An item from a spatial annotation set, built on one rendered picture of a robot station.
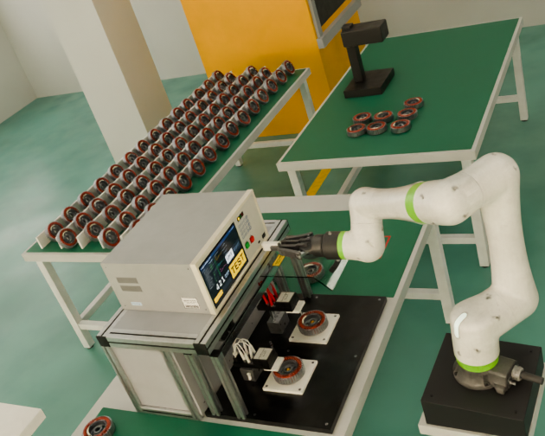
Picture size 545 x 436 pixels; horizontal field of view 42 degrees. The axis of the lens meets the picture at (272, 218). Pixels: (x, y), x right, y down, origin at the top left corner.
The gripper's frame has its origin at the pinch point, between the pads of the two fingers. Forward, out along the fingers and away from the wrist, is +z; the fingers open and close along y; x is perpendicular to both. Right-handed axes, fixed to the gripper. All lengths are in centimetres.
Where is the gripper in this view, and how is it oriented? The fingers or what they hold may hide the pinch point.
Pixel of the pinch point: (272, 246)
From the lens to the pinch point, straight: 238.8
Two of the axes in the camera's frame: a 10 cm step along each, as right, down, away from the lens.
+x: -2.9, -8.2, -4.8
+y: 3.8, -5.7, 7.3
